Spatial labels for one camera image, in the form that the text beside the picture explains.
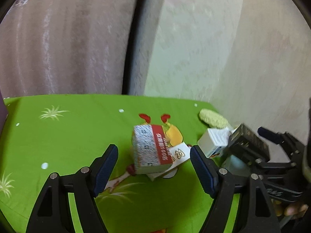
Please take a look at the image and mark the light blue box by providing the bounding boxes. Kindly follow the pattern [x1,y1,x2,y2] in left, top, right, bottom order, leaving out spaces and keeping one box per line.
[221,155,250,177]

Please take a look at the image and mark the black box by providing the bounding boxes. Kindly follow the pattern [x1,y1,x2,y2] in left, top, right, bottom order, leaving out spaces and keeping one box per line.
[224,123,270,166]

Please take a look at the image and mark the green printed tablecloth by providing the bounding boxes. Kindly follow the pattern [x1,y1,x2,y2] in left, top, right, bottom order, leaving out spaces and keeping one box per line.
[1,95,212,232]

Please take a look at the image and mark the person's right hand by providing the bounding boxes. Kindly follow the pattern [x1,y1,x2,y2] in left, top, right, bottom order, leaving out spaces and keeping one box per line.
[272,199,308,219]

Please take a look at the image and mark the small white box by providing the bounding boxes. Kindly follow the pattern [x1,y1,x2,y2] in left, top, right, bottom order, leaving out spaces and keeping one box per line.
[197,127,232,158]

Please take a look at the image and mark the flat white card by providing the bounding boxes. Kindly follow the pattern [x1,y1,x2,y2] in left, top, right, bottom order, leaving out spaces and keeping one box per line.
[147,142,190,181]

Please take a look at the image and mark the pink embroidered curtain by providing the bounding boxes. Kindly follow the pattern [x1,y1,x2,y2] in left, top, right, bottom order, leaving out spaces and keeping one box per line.
[1,0,136,97]

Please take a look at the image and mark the red and white box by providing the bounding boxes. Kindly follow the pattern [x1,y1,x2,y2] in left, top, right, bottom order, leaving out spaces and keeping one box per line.
[132,124,173,174]

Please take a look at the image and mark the round green lid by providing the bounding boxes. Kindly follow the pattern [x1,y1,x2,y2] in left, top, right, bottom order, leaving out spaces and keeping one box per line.
[199,108,228,129]

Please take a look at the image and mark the purple cardboard storage box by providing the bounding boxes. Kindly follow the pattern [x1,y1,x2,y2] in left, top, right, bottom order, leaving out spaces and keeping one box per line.
[0,93,8,131]

